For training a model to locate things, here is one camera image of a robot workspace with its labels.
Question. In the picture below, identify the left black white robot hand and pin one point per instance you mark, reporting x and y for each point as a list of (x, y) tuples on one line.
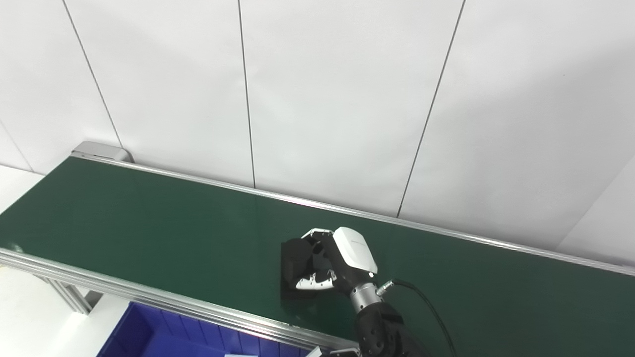
[(337, 352)]

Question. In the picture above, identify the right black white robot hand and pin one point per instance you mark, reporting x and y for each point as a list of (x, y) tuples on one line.
[(352, 253)]

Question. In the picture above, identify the black cylinder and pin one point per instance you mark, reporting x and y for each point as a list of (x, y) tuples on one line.
[(295, 263)]

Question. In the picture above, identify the green conveyor belt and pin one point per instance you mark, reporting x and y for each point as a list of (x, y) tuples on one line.
[(149, 295), (173, 233)]

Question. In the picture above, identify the blue plastic bin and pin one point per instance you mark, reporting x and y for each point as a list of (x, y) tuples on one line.
[(149, 337)]

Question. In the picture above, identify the aluminium conveyor leg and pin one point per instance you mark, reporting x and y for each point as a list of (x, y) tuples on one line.
[(69, 295)]

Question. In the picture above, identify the white paper label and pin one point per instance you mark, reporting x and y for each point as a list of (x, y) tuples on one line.
[(240, 355)]

